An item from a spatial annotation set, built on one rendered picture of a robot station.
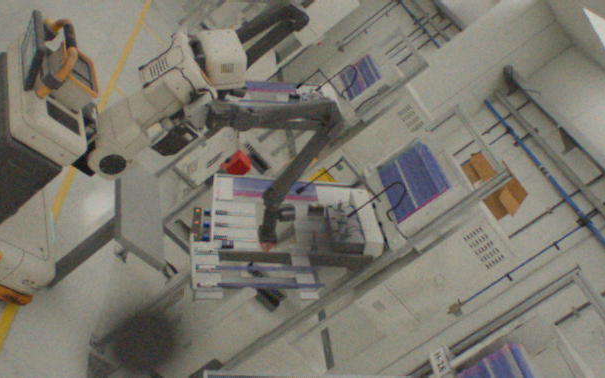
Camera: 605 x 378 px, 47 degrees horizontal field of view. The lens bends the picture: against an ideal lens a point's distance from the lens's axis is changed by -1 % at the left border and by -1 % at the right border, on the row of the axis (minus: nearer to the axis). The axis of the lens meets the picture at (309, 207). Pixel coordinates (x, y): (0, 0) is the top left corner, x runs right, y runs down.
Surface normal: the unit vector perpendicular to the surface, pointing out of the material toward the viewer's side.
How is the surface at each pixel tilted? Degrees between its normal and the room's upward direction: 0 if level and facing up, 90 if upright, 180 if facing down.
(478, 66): 90
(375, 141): 90
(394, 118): 90
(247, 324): 90
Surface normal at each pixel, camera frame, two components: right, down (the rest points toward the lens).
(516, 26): 0.09, 0.49
